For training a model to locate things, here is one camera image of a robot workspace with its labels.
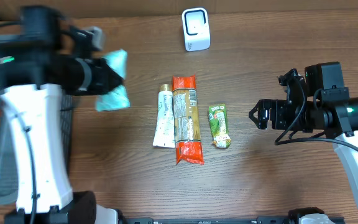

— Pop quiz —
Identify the red orange pasta packet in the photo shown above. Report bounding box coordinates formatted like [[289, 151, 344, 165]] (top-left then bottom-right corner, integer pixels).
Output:
[[172, 75, 204, 165]]

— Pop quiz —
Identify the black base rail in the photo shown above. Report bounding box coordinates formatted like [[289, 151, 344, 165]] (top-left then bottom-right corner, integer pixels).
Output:
[[117, 207, 346, 224]]

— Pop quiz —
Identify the white tube gold cap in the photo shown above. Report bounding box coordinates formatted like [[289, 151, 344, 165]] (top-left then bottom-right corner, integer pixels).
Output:
[[153, 84, 175, 148]]

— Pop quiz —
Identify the green tea packet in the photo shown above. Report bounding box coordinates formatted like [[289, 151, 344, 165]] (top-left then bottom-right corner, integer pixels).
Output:
[[208, 104, 231, 149]]

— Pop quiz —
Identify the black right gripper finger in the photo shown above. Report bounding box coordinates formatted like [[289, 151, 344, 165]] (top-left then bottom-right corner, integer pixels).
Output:
[[249, 113, 268, 129], [249, 99, 271, 114]]

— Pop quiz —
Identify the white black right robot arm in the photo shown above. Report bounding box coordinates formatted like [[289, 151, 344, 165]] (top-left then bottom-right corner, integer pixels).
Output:
[[249, 62, 358, 209]]

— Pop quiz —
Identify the brown cardboard backboard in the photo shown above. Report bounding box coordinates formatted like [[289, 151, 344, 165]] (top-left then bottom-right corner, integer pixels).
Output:
[[0, 0, 358, 20]]

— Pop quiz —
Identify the teal snack packet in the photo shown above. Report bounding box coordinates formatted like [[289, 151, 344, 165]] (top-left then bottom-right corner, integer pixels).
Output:
[[95, 49, 130, 111]]

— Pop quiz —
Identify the white barcode scanner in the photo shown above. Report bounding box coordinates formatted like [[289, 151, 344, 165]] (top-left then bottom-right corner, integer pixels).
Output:
[[181, 7, 211, 52]]

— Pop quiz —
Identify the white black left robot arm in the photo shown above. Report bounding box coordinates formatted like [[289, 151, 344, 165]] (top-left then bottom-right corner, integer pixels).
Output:
[[0, 6, 124, 224]]

